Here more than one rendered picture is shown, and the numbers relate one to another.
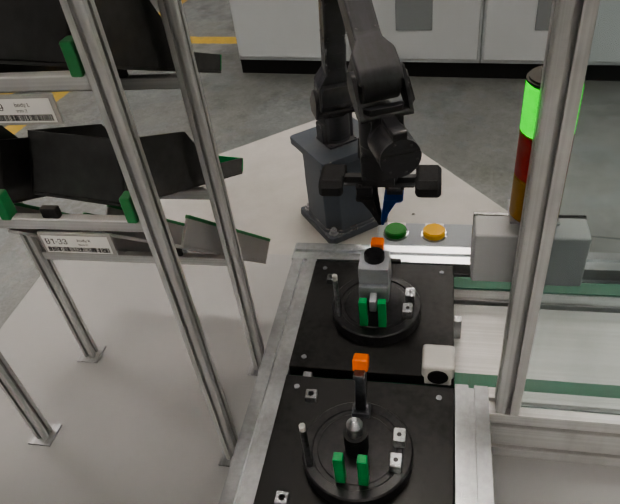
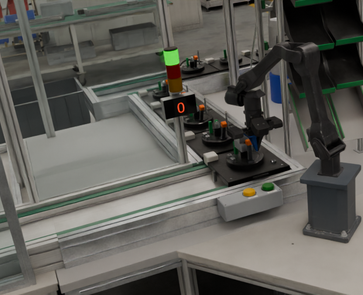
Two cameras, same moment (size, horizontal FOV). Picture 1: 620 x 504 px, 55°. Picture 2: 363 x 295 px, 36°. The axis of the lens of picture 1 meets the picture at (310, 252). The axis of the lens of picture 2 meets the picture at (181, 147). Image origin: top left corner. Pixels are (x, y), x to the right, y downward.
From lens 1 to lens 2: 2.50 m
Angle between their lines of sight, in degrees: 111
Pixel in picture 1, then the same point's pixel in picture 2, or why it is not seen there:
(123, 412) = not seen: hidden behind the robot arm
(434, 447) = (199, 147)
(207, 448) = not seen: hidden behind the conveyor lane
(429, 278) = (234, 175)
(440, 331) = (216, 165)
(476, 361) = (203, 181)
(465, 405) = (196, 158)
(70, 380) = (353, 144)
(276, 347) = (271, 147)
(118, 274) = not seen: outside the picture
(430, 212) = (283, 248)
